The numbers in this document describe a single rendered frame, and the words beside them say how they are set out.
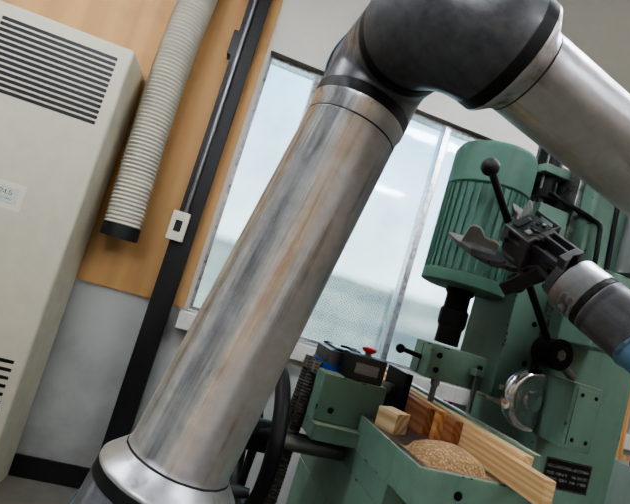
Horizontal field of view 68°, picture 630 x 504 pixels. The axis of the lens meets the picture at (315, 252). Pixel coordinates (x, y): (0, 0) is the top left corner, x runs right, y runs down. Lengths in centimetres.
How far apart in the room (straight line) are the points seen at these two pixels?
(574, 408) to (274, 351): 66
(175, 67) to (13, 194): 81
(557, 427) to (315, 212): 69
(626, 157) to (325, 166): 29
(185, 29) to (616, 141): 195
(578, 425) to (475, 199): 46
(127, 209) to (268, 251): 164
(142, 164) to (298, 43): 97
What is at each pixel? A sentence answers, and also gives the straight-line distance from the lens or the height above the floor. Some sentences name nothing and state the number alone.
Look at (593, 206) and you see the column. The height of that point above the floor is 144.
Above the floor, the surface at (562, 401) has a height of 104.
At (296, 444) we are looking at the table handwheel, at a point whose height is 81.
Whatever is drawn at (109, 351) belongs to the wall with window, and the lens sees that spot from 231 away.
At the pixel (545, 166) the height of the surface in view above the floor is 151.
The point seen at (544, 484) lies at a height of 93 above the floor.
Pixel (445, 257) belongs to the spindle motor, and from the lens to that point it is 100.
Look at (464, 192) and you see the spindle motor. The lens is 103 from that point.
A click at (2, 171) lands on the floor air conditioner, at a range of 210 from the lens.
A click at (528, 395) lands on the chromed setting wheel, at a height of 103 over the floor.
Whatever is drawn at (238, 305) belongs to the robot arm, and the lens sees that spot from 47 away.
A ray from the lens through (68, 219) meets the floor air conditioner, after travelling 201.
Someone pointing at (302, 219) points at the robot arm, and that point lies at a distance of 48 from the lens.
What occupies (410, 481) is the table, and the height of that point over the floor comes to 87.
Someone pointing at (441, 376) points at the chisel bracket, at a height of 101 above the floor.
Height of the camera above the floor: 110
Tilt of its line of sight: 5 degrees up
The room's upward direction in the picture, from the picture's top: 17 degrees clockwise
